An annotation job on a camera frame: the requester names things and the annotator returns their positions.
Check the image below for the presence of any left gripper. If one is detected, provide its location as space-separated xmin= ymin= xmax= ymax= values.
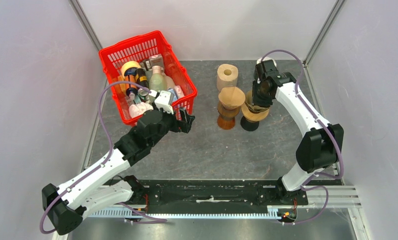
xmin=148 ymin=101 xmax=195 ymax=148

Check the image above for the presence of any brown paper coffee filter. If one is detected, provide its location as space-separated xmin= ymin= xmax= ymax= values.
xmin=245 ymin=90 xmax=270 ymax=114

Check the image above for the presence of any light wooden ring holder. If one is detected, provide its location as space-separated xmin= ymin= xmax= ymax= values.
xmin=241 ymin=103 xmax=270 ymax=123

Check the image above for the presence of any amber glass carafe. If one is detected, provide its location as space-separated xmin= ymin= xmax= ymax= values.
xmin=217 ymin=104 xmax=240 ymax=130

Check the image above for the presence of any red plastic basket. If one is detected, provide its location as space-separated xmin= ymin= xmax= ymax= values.
xmin=98 ymin=30 xmax=197 ymax=119

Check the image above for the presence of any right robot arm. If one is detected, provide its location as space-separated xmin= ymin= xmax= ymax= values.
xmin=252 ymin=73 xmax=344 ymax=205

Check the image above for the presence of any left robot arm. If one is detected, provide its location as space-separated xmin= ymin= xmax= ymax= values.
xmin=39 ymin=107 xmax=195 ymax=236

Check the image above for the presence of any black wrapped paper roll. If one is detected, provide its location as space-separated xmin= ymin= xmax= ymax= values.
xmin=254 ymin=56 xmax=278 ymax=80

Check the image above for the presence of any beige paper towel roll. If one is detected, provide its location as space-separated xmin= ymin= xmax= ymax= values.
xmin=216 ymin=63 xmax=239 ymax=92

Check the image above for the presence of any green bottle pink cap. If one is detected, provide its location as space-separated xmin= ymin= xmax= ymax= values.
xmin=149 ymin=65 xmax=167 ymax=92

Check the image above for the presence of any pink cloth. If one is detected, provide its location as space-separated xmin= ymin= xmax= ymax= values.
xmin=129 ymin=102 xmax=153 ymax=118

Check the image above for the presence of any black orange can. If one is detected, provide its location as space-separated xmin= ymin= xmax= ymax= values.
xmin=125 ymin=68 xmax=150 ymax=98

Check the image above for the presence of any yellow tape roll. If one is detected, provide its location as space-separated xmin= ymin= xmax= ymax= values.
xmin=120 ymin=60 xmax=141 ymax=77

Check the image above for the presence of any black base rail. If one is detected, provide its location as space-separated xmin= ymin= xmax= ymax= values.
xmin=126 ymin=179 xmax=309 ymax=214

